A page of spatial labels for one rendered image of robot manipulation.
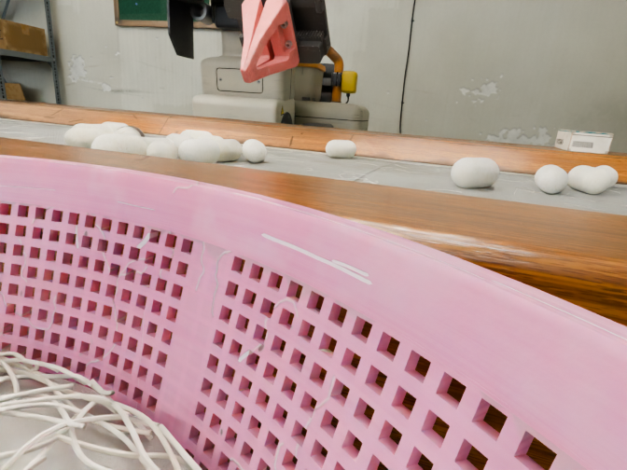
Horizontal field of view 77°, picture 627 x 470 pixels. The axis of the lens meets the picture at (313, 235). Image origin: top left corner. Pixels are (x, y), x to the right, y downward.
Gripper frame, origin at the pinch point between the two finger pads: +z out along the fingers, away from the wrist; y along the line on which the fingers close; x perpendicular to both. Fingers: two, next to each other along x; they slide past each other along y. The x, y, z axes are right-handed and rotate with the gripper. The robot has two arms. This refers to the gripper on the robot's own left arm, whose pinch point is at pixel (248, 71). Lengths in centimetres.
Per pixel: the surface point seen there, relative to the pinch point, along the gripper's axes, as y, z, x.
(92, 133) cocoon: -8.7, 11.9, -1.9
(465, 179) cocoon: 20.7, 9.3, 1.0
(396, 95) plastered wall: -17, -156, 122
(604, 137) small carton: 32.8, -5.7, 9.3
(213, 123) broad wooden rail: -9.8, -3.1, 10.1
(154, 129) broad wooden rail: -17.8, -1.2, 10.2
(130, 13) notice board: -181, -165, 83
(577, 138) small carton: 30.6, -5.5, 9.5
